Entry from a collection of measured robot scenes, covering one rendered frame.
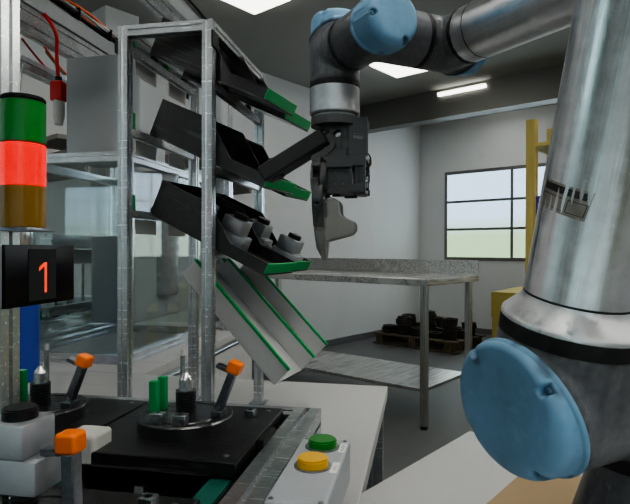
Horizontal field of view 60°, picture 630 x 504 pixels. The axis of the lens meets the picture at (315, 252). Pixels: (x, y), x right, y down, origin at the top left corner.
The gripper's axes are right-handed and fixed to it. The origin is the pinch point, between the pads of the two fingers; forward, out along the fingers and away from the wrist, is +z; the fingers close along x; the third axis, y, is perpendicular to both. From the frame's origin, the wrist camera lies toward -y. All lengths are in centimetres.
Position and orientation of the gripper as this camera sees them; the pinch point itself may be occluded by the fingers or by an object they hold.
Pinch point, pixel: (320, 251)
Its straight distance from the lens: 83.5
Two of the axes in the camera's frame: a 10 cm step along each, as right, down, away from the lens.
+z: 0.0, 10.0, 0.0
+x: 1.9, 0.0, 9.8
